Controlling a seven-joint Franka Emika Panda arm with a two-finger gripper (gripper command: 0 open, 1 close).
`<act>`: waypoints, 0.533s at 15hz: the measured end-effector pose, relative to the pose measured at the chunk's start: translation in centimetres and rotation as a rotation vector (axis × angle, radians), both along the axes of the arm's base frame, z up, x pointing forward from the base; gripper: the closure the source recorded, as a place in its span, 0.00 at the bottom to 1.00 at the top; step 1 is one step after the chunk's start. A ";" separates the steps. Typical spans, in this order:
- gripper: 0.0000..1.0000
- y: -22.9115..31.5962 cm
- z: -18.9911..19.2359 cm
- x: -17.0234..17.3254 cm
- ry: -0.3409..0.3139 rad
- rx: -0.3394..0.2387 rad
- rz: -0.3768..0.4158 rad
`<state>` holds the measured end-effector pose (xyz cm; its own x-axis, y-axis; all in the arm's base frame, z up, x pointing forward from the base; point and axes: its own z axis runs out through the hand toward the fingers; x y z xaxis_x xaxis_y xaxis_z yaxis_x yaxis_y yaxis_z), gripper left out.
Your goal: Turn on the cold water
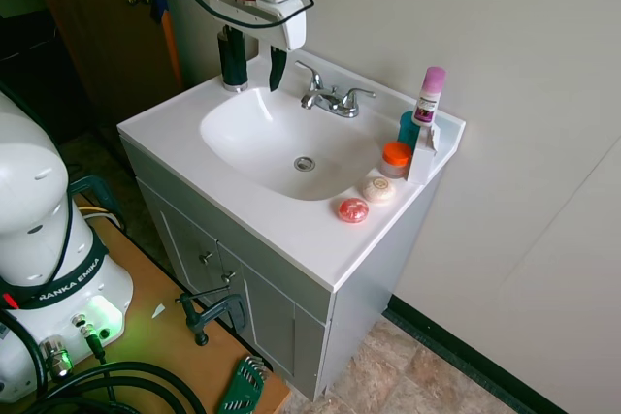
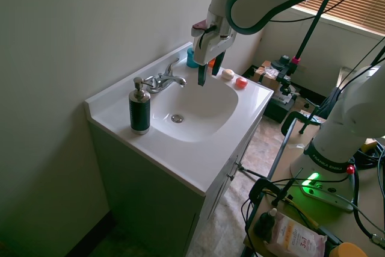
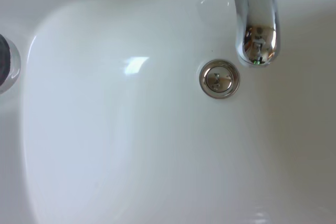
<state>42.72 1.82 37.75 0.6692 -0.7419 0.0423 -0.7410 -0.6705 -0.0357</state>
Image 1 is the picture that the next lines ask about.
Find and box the red round soap bar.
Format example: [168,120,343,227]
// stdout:
[335,196,372,225]

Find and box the brown wooden door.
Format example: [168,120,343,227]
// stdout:
[22,0,184,143]

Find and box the silver cable connector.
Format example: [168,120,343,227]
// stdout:
[38,334,75,382]

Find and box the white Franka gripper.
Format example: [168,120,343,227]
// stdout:
[208,0,309,94]

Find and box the thick black cable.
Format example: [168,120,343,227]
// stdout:
[0,309,206,414]

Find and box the chrome lever faucet handle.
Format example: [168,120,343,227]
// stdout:
[295,60,325,93]
[344,88,377,108]

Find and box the thin black plug cable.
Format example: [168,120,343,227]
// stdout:
[71,315,118,405]

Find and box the orange lid cream jar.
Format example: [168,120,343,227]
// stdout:
[377,141,414,180]

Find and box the grey vanity cabinet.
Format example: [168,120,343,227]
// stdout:
[119,137,441,401]

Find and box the cream round soap bar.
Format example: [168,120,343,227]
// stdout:
[360,175,399,204]

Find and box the white vanity sink top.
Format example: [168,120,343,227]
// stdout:
[116,48,467,295]

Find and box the chrome faucet spout body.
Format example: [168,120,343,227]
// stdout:
[299,85,363,120]

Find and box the dark green C-clamp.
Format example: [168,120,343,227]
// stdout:
[175,287,249,348]

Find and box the black wall baseboard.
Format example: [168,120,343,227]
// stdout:
[384,294,570,414]

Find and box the teal plastic cup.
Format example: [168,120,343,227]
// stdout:
[398,111,428,151]

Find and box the green hex key set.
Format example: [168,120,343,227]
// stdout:
[214,355,268,414]

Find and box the pink cap roll-on deodorant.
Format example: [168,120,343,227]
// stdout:
[411,66,448,129]

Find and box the dark green metal frame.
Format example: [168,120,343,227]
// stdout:
[71,175,126,234]

